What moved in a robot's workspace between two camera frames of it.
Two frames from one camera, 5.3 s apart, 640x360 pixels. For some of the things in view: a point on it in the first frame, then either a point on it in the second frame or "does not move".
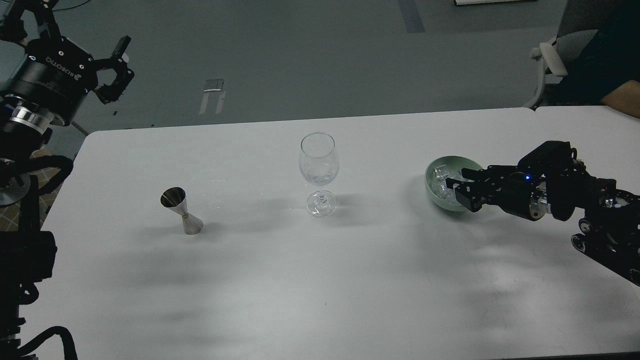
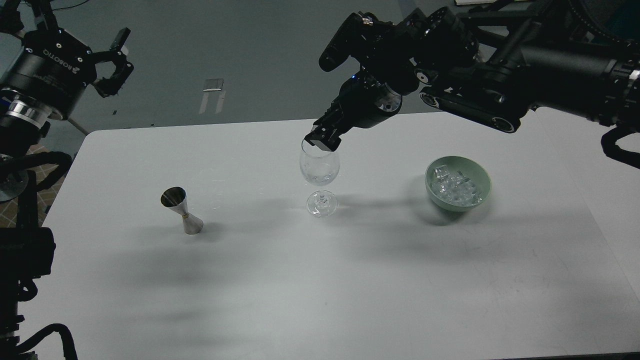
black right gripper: x=509 y=187 → x=362 y=102
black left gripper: x=53 y=75 does not move
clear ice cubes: x=441 y=172 does not move
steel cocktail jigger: x=174 y=198 does not move
